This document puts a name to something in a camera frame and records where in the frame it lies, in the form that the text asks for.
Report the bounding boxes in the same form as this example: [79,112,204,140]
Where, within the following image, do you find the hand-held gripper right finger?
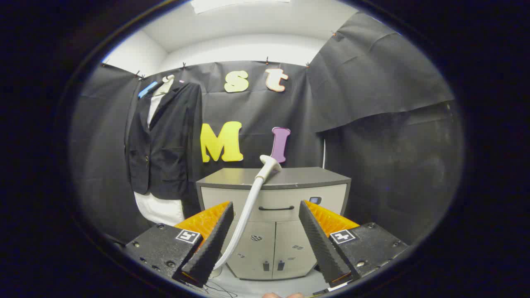
[298,200,410,289]

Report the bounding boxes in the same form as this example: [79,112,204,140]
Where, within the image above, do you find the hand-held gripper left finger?
[124,201,234,289]

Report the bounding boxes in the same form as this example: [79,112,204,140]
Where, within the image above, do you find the white shirt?
[133,94,186,227]

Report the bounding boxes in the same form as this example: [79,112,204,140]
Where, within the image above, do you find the white garment steamer wand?
[212,154,282,272]

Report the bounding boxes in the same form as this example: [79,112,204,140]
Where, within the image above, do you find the black suit jacket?
[124,81,203,201]

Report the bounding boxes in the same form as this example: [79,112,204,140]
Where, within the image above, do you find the white steamer clothes hanger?
[154,74,175,96]

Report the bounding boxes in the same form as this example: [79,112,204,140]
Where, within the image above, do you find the grey cabinet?
[195,167,352,281]

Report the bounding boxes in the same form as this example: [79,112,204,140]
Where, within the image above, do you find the black backdrop cloth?
[70,12,464,249]

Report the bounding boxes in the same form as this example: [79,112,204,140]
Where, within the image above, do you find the ceiling light panel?
[190,0,290,14]

